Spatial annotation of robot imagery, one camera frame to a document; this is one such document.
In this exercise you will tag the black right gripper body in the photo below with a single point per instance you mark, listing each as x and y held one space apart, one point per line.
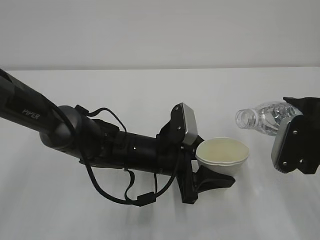
310 108

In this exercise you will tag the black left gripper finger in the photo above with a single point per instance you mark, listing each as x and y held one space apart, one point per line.
196 143
205 180

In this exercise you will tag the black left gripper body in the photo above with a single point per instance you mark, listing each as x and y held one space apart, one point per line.
179 159

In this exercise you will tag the white paper cup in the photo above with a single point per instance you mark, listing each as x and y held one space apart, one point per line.
223 155

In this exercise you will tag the clear water bottle green label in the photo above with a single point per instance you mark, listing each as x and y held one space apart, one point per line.
265 118

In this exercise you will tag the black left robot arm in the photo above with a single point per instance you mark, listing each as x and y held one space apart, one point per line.
78 132

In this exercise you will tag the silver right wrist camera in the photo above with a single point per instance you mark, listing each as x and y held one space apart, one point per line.
288 148

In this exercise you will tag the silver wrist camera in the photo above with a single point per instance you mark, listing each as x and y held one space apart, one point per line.
183 125
288 148

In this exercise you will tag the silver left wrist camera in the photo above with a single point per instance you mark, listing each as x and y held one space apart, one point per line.
183 125

